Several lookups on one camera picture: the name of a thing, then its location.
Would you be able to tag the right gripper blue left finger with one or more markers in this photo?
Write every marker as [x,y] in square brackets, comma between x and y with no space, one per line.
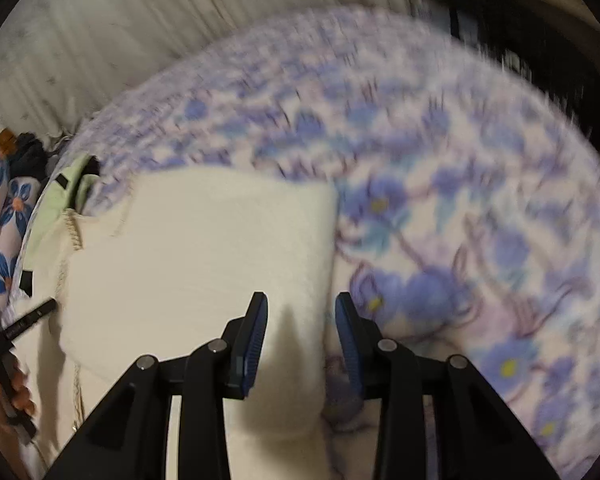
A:
[245,338]

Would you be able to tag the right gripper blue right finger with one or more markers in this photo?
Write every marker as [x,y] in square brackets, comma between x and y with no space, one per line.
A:
[359,339]

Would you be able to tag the cream knit cardigan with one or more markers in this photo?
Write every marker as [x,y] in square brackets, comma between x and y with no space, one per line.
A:
[161,273]

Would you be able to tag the pile of dark clothes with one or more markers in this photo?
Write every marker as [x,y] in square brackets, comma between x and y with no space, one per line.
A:
[25,155]

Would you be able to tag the person's left hand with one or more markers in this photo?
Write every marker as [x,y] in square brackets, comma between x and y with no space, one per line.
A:
[19,400]

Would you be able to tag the folded blue flower blanket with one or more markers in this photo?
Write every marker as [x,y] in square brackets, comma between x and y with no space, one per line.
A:
[17,200]

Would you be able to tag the purple floral fleece blanket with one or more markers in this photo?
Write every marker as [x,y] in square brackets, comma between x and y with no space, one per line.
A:
[469,206]

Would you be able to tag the green and black garment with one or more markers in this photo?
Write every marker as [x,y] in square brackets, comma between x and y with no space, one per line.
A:
[64,191]

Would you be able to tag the grey patterned curtain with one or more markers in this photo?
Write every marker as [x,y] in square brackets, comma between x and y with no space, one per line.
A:
[61,60]

